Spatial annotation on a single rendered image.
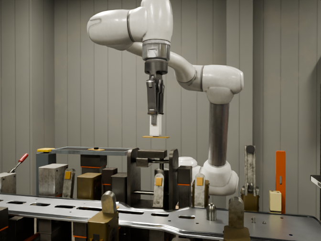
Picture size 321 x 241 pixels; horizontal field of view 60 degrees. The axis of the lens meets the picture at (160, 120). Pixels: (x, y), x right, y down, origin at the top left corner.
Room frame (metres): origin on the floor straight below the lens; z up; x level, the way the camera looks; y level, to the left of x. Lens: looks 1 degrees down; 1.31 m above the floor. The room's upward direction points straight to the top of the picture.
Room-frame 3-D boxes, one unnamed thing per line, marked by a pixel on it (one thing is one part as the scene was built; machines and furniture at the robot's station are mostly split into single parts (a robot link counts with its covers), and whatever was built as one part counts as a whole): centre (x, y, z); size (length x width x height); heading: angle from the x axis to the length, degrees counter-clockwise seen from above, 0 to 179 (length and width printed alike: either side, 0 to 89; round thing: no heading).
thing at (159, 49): (0.89, 0.01, 1.52); 0.09 x 0.09 x 0.06
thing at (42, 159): (1.38, 0.57, 0.92); 0.08 x 0.08 x 0.44; 76
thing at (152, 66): (0.89, 0.01, 1.45); 0.08 x 0.07 x 0.09; 164
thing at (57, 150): (1.32, 0.32, 1.16); 0.37 x 0.14 x 0.02; 76
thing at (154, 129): (0.88, 0.02, 1.29); 0.03 x 0.01 x 0.07; 74
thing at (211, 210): (0.86, -0.16, 1.02); 0.03 x 0.03 x 0.07
